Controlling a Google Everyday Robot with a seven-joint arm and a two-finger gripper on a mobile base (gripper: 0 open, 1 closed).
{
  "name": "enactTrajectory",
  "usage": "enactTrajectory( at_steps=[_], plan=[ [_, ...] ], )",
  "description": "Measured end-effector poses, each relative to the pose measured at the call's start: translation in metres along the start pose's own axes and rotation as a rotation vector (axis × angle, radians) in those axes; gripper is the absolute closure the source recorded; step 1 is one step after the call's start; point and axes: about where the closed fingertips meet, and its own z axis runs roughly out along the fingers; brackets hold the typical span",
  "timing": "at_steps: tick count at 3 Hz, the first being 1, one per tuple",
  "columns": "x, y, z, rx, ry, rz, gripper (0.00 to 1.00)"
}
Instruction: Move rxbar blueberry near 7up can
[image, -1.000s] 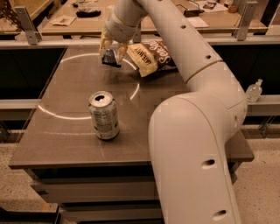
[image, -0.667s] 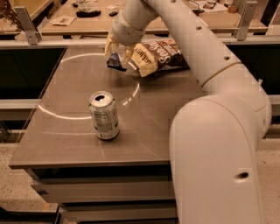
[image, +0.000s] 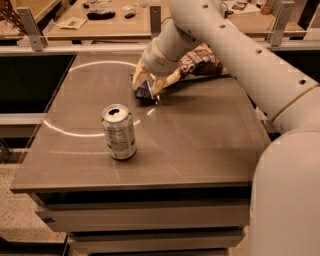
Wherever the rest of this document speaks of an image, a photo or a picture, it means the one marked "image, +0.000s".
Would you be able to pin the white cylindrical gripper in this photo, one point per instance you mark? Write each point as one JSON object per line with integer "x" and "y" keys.
{"x": 156, "y": 61}

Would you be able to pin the blue rxbar blueberry wrapper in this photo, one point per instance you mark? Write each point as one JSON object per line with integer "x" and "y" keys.
{"x": 144, "y": 91}

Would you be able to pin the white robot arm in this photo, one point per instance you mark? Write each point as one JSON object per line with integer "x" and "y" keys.
{"x": 285, "y": 200}

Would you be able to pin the silver 7up soda can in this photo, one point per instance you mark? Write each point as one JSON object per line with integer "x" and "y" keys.
{"x": 117, "y": 123}

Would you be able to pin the brown and cream chip bag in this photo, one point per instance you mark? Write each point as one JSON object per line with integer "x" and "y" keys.
{"x": 199, "y": 63}

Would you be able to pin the small dark remote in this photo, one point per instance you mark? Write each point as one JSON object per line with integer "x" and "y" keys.
{"x": 130, "y": 15}

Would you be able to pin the black object on back table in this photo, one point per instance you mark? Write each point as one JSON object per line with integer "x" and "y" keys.
{"x": 101, "y": 15}

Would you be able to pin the tan paper packet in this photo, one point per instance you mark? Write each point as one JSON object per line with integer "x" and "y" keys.
{"x": 72, "y": 23}

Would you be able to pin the small dark snack packet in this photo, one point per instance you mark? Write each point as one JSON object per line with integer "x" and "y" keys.
{"x": 239, "y": 6}

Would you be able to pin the grey drawer cabinet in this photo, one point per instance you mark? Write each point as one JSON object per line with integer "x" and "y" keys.
{"x": 154, "y": 222}

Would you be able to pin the middle metal bracket post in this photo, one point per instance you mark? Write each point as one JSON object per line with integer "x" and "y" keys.
{"x": 155, "y": 20}

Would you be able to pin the metal bracket post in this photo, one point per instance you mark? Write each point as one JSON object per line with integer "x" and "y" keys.
{"x": 155, "y": 20}
{"x": 282, "y": 18}
{"x": 37, "y": 40}

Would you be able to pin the left metal bracket post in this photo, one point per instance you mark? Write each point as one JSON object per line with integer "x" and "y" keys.
{"x": 37, "y": 40}

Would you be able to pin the right metal bracket post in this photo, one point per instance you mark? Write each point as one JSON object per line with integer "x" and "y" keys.
{"x": 282, "y": 18}

